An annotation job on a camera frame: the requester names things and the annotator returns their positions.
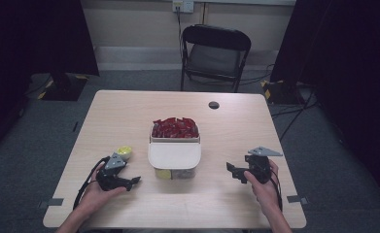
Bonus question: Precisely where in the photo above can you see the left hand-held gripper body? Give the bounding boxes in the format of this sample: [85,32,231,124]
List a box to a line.
[95,152,131,192]

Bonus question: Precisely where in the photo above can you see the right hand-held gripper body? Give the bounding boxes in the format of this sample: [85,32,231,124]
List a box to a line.
[244,146,284,184]

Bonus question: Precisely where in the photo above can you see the small yellow cup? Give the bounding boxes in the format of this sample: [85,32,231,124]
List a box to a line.
[116,145,134,161]

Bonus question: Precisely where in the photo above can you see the white storage box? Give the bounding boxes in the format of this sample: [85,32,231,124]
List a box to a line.
[147,120,202,181]

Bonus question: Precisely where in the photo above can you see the person's right hand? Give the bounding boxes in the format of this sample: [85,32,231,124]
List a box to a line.
[243,159,281,210]

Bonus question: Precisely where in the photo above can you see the person's left hand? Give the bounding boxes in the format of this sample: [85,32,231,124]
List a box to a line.
[80,163,127,216]

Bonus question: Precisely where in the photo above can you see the white box lid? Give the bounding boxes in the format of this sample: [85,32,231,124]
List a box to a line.
[147,141,202,171]

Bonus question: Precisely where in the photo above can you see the grey tape strip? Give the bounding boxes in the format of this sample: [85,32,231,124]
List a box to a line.
[286,194,309,206]
[37,197,65,209]

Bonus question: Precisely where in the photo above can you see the pile of red packets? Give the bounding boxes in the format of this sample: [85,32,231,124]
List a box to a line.
[151,116,200,139]

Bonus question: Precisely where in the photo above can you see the black stand base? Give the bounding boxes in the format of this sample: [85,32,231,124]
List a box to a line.
[260,79,306,106]
[37,72,90,102]

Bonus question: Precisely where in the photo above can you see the black folding chair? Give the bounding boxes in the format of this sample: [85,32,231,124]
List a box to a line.
[179,24,253,93]

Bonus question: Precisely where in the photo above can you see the black curtain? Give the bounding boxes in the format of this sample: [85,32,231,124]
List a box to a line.
[269,0,380,183]
[0,0,100,108]

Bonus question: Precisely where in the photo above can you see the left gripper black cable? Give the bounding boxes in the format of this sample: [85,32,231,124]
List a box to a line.
[72,156,111,211]

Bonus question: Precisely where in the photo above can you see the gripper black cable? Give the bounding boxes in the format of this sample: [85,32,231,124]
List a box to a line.
[269,169,285,212]
[72,156,111,211]

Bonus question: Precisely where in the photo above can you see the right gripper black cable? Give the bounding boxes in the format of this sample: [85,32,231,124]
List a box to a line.
[269,169,285,212]

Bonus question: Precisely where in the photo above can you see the black floor cables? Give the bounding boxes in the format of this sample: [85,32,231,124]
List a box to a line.
[269,86,323,143]

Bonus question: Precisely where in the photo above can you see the black wall socket cable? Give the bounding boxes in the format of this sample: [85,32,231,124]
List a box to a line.
[176,6,185,51]

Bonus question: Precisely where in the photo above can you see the white wall socket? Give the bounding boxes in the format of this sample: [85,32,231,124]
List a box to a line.
[172,0,195,15]

